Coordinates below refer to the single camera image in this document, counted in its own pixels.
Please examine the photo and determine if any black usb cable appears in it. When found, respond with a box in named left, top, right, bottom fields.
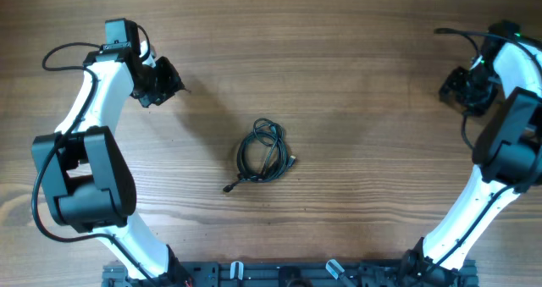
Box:
left=222, top=117, right=297, bottom=194

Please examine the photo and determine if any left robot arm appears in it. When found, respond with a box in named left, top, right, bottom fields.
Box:
left=30, top=19, right=192, bottom=286

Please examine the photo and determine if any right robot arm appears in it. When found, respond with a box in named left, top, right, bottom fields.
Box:
left=395, top=20, right=541, bottom=286

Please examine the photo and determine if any left camera cable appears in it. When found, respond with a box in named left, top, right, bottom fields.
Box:
left=30, top=41, right=147, bottom=287

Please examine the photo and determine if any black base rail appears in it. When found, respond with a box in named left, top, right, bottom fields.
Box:
left=101, top=260, right=479, bottom=287

